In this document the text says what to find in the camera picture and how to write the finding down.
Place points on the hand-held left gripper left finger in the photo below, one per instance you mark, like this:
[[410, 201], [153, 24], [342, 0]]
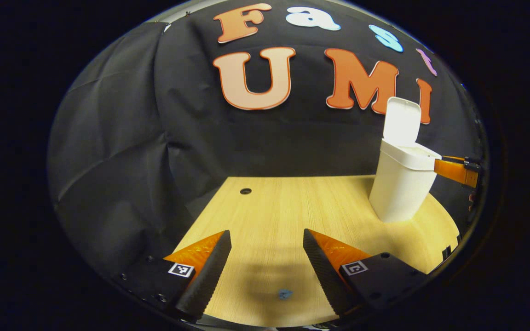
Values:
[[207, 276]]

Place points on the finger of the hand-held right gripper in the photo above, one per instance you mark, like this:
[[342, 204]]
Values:
[[453, 171]]

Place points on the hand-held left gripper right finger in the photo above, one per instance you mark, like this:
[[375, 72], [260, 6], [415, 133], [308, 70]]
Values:
[[325, 276]]

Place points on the blue paper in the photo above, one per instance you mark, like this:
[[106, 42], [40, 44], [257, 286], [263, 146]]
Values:
[[285, 293]]

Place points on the white desktop garbage bin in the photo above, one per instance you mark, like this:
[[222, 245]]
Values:
[[398, 184]]

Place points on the wooden desktop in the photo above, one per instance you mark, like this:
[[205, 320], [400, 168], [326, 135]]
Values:
[[292, 216]]

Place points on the black backdrop cloth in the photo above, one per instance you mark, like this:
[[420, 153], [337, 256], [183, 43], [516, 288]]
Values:
[[292, 138]]

